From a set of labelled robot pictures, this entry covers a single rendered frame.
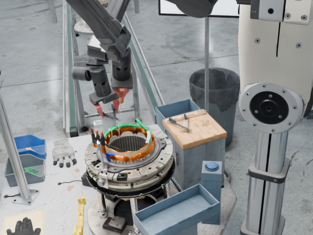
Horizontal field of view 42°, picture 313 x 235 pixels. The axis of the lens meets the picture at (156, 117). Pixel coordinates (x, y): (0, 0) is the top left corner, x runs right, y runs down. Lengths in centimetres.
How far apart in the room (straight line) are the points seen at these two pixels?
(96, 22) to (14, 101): 335
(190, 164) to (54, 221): 59
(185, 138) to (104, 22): 66
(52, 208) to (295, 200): 172
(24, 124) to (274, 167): 299
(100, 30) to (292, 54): 48
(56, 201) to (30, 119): 224
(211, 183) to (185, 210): 20
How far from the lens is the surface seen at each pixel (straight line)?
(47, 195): 187
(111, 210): 170
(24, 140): 216
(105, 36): 111
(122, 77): 126
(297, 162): 327
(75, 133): 229
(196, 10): 84
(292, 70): 99
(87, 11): 106
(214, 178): 149
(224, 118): 314
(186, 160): 161
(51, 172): 198
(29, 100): 435
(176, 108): 184
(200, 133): 161
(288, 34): 95
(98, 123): 150
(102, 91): 150
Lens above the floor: 198
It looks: 32 degrees down
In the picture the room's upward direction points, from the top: 4 degrees counter-clockwise
